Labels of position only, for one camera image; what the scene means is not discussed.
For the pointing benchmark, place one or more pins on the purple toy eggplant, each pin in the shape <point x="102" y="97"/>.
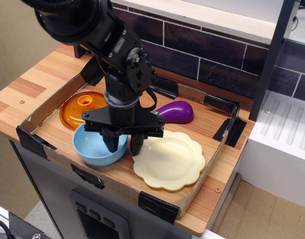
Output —
<point x="179" y="112"/>

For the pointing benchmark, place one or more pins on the light blue plastic bowl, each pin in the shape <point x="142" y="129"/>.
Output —
<point x="92" y="149"/>

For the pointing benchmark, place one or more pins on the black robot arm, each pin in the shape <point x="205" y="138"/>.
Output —
<point x="119" y="59"/>

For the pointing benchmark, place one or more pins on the cream scalloped plastic plate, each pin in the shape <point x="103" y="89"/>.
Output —
<point x="169" y="162"/>

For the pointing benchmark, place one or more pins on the white toy sink drainboard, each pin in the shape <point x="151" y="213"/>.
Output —
<point x="274" y="156"/>

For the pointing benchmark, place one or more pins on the orange transparent pot lid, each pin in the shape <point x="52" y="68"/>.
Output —
<point x="71" y="111"/>

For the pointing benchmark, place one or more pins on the dark left shelf panel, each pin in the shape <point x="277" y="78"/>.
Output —
<point x="79" y="51"/>

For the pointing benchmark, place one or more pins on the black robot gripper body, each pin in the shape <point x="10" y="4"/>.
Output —
<point x="113" y="122"/>

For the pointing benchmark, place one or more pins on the dark grey vertical post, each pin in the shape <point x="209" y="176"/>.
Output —
<point x="281" y="34"/>

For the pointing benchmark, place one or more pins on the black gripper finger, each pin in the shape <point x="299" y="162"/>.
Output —
<point x="111" y="139"/>
<point x="137" y="142"/>

